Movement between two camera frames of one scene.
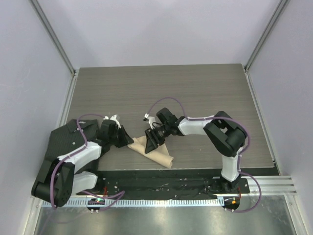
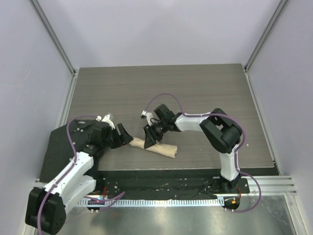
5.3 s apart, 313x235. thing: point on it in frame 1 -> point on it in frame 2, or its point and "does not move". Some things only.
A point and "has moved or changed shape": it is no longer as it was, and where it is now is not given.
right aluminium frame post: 266,35 does not move
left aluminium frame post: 50,30 does not move
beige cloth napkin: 160,154 has moved or changed shape
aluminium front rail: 270,185 does not move
